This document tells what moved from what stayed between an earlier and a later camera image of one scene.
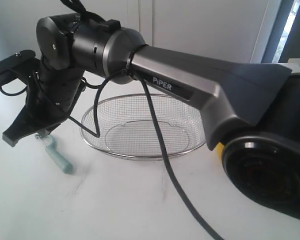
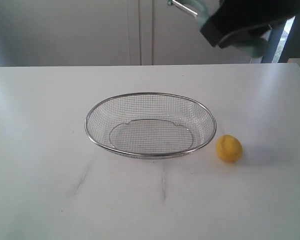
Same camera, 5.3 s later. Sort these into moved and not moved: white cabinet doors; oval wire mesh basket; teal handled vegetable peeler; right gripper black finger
Moved: right gripper black finger; teal handled vegetable peeler
Not moved: white cabinet doors; oval wire mesh basket
